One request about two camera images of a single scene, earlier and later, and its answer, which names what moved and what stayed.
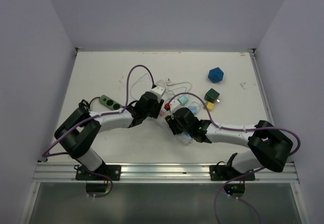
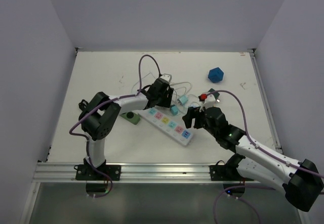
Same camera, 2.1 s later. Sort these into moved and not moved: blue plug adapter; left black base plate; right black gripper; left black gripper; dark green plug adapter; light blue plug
Moved: left black gripper; right black gripper
Not moved: dark green plug adapter; light blue plug; left black base plate; blue plug adapter
